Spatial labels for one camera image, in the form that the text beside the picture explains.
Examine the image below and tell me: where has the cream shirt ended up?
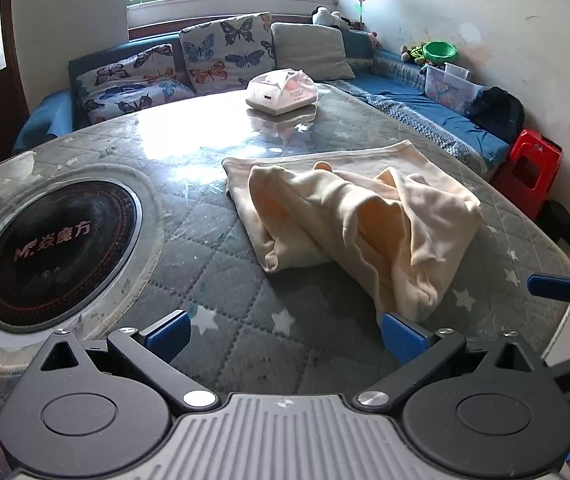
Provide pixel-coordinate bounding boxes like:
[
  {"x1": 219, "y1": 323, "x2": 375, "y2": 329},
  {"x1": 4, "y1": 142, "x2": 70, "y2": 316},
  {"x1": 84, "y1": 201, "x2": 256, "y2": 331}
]
[{"x1": 221, "y1": 141, "x2": 483, "y2": 323}]

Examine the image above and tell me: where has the green plastic bowl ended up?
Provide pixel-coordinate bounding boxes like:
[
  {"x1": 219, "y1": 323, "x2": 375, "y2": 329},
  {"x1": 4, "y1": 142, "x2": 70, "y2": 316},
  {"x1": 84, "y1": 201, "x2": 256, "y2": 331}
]
[{"x1": 422, "y1": 41, "x2": 459, "y2": 62}]

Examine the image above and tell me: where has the blue corner sofa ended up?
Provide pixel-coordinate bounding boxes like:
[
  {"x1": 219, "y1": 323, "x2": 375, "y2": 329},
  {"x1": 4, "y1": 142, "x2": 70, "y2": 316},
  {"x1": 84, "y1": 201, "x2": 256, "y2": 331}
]
[{"x1": 12, "y1": 22, "x2": 511, "y2": 181}]

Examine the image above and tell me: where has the green brown stuffed toy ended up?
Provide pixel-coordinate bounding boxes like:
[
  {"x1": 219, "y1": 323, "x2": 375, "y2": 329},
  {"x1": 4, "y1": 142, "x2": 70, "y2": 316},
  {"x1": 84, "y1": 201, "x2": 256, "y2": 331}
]
[{"x1": 399, "y1": 42, "x2": 428, "y2": 66}]

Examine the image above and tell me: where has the round black induction cooktop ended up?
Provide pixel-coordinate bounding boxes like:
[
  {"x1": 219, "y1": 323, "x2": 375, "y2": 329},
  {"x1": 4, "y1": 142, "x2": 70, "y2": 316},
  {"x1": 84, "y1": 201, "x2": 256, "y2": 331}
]
[{"x1": 0, "y1": 179, "x2": 144, "y2": 332}]

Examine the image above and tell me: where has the clear plastic storage box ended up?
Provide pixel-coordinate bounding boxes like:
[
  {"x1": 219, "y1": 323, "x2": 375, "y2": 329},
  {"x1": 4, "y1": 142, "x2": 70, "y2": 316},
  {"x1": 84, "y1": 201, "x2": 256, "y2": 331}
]
[{"x1": 422, "y1": 62, "x2": 486, "y2": 113}]

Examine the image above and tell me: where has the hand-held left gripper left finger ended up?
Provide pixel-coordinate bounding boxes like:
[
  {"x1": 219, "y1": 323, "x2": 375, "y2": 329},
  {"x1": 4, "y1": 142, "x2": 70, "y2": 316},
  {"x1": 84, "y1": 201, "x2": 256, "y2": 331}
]
[{"x1": 39, "y1": 310, "x2": 219, "y2": 410}]

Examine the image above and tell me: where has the white plush toy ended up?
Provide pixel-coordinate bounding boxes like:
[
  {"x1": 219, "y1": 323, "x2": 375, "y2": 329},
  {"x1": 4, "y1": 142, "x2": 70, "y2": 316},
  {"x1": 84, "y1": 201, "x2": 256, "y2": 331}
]
[{"x1": 312, "y1": 6, "x2": 351, "y2": 28}]

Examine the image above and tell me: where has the grey pillow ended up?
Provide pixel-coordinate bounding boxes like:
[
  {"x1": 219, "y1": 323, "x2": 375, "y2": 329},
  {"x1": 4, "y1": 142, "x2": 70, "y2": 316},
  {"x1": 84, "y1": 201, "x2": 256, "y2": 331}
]
[{"x1": 270, "y1": 22, "x2": 357, "y2": 81}]

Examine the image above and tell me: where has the butterfly print cushion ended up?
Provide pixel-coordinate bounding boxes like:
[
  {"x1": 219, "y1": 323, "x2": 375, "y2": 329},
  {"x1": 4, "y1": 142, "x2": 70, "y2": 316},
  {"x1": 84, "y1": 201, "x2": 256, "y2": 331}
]
[
  {"x1": 76, "y1": 44, "x2": 196, "y2": 126},
  {"x1": 179, "y1": 11, "x2": 277, "y2": 95}
]

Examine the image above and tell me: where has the pink patterned tissue pack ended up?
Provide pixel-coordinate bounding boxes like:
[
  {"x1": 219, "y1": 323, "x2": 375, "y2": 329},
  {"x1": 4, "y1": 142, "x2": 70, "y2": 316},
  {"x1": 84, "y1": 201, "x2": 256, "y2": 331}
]
[{"x1": 245, "y1": 67, "x2": 320, "y2": 117}]

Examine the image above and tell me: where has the red plastic stool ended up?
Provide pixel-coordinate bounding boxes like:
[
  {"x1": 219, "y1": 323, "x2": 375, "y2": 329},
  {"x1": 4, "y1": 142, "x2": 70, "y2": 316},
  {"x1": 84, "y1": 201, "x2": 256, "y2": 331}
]
[{"x1": 490, "y1": 129, "x2": 564, "y2": 218}]

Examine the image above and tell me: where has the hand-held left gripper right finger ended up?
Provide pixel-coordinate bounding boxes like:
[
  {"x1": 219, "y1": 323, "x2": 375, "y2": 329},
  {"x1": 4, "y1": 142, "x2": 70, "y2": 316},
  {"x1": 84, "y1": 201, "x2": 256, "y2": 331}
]
[{"x1": 353, "y1": 312, "x2": 547, "y2": 408}]

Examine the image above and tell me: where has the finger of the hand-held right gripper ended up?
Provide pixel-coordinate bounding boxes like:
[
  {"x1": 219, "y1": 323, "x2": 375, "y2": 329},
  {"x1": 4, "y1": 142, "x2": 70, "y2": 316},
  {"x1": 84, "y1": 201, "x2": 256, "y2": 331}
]
[{"x1": 526, "y1": 267, "x2": 570, "y2": 322}]

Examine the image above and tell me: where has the black backpack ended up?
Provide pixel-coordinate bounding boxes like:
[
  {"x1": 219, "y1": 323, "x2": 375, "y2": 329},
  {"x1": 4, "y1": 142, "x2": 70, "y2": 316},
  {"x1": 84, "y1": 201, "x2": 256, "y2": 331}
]
[{"x1": 468, "y1": 86, "x2": 526, "y2": 143}]

